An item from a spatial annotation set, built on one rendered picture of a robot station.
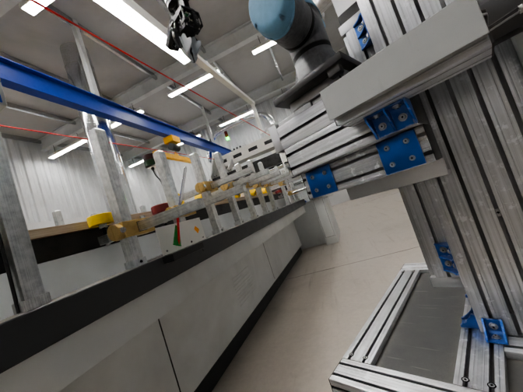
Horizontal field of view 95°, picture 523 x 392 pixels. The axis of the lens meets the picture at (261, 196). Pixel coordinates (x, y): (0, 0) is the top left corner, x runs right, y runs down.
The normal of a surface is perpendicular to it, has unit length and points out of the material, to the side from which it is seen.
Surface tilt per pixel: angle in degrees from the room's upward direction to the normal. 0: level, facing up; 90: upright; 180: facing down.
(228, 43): 90
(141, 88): 90
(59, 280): 90
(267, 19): 97
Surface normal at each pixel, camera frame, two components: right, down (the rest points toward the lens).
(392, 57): -0.68, 0.18
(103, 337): 0.88, -0.32
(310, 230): -0.34, 0.06
